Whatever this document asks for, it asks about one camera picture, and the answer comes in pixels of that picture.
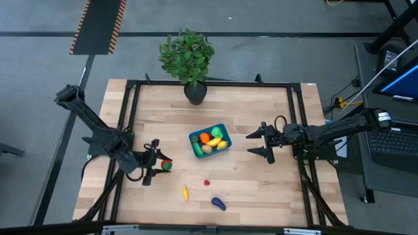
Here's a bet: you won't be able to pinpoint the black metal crossbar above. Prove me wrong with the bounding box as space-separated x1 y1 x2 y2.
0 221 418 235

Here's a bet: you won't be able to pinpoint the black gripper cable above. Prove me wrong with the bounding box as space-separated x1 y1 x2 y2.
273 115 289 131
125 168 146 183

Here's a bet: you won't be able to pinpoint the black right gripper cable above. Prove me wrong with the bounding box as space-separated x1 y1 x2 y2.
273 115 289 131

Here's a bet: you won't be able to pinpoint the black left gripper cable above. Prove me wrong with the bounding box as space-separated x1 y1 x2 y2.
125 168 146 183

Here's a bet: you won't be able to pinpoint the yellow plug cable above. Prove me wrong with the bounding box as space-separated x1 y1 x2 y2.
323 97 364 114

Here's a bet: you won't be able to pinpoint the black laptop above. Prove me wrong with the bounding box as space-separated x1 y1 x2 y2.
355 116 418 174

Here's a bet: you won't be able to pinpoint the dark metal stand leg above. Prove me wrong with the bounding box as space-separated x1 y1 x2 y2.
0 142 26 157

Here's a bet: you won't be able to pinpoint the black aluminium table frame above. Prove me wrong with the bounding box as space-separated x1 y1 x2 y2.
72 73 349 228

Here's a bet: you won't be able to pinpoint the monitor with blue screen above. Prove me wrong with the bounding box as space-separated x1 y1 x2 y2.
372 55 418 104

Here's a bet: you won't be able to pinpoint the white cable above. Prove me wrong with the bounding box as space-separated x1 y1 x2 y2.
339 38 418 114

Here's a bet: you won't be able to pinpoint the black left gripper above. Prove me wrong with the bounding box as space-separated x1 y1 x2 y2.
125 139 172 186

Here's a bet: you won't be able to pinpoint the teal plastic tupperware container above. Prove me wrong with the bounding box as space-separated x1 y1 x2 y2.
188 123 233 159

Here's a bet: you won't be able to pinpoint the dark grey equipment cart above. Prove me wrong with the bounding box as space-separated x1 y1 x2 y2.
354 42 418 204

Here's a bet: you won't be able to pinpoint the purple toy eggplant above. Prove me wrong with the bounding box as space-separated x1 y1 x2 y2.
211 196 227 212

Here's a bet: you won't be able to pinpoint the potted green artificial plant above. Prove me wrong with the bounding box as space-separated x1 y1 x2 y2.
158 27 216 106

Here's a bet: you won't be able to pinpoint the black power adapter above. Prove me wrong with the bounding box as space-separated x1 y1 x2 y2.
375 44 406 78

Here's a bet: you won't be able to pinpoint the silver metal bracket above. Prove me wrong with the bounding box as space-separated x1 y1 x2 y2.
283 227 323 235

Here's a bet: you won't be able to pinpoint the black stand pole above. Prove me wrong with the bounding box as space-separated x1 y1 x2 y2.
364 0 418 55

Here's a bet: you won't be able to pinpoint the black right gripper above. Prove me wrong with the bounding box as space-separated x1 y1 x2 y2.
245 123 310 164

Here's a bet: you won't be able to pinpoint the black floor ramp striped edges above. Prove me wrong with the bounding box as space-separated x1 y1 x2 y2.
69 0 127 55

